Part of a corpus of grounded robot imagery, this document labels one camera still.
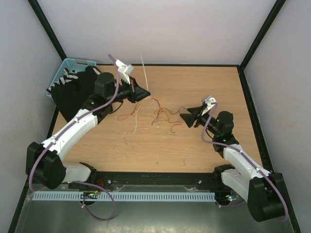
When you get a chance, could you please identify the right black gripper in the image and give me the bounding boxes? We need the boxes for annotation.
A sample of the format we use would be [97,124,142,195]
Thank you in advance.
[179,105,220,137]

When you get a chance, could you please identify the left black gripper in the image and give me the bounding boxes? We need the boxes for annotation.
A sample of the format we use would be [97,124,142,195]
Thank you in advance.
[107,76,150,104]

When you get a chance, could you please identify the red wire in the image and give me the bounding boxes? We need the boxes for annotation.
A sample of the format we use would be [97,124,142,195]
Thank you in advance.
[118,97,183,133]

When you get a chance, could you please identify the dark brown wire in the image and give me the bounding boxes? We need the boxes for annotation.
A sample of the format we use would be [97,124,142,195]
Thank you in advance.
[150,104,188,127]

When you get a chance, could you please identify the white zip tie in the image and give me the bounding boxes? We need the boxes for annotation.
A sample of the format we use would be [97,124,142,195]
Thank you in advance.
[140,53,149,91]

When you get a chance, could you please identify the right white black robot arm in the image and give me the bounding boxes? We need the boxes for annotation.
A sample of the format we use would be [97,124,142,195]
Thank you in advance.
[180,104,289,222]

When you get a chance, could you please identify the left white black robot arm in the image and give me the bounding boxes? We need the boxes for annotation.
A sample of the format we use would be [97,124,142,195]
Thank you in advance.
[26,72,151,189]

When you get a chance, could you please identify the blue plastic basket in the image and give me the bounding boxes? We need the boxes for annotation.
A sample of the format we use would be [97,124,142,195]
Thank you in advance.
[50,58,97,86]

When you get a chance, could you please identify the black white striped cloth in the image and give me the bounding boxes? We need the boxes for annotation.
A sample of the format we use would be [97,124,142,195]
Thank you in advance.
[46,66,102,94]

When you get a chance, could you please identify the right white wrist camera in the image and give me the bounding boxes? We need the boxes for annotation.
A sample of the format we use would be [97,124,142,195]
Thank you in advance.
[201,96,217,116]

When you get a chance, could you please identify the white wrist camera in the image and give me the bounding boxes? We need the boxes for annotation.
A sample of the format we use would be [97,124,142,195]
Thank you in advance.
[201,96,217,116]
[116,60,134,84]

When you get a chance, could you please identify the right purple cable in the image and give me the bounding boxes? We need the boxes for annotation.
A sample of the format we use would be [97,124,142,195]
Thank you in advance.
[202,103,290,223]

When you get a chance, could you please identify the purple cable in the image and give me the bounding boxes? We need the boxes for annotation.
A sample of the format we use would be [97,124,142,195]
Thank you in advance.
[202,103,290,223]
[28,53,122,221]

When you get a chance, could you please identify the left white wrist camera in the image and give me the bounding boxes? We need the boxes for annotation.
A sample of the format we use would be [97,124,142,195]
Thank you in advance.
[116,60,134,84]

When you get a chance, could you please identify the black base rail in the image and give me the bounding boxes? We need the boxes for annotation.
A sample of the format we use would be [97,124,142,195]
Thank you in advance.
[68,171,243,191]

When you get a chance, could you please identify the light blue slotted cable duct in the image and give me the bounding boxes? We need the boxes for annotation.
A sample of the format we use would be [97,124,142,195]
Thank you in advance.
[32,191,215,202]

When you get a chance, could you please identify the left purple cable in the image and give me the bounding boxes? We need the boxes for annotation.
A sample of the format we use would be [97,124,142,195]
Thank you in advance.
[28,53,122,221]

